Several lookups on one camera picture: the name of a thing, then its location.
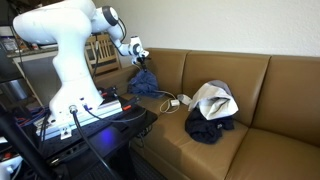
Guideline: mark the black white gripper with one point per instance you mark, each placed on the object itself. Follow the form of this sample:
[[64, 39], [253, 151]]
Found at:
[[136, 49]]

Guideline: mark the blue denim jeans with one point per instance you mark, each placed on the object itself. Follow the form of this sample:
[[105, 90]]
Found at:
[[144, 83]]

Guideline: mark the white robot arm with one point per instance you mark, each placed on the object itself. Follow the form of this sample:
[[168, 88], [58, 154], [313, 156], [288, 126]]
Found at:
[[69, 24]]

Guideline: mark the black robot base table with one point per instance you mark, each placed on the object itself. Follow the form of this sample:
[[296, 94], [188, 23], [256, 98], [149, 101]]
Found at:
[[104, 142]]

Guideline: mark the wooden chair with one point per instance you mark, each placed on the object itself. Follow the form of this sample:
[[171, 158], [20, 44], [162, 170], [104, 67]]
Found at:
[[101, 55]]

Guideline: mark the white power adapter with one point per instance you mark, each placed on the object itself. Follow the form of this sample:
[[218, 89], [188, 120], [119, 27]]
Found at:
[[174, 103]]

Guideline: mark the grey white sock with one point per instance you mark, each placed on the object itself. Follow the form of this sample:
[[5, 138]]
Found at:
[[184, 99]]

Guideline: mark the beige cloth garment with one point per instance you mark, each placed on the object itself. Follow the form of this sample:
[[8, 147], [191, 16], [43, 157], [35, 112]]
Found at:
[[214, 100]]

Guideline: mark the dark navy garment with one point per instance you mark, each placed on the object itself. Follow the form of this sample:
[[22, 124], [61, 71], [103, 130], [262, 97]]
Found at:
[[206, 131]]

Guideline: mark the black tripod pole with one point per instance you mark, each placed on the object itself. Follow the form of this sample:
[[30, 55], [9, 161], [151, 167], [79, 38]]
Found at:
[[15, 136]]

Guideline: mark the tan leather sofa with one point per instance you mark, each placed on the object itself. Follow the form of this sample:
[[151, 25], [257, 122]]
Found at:
[[276, 133]]

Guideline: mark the aluminium mounting rail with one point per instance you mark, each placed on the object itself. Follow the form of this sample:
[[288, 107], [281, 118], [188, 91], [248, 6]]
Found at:
[[63, 124]]

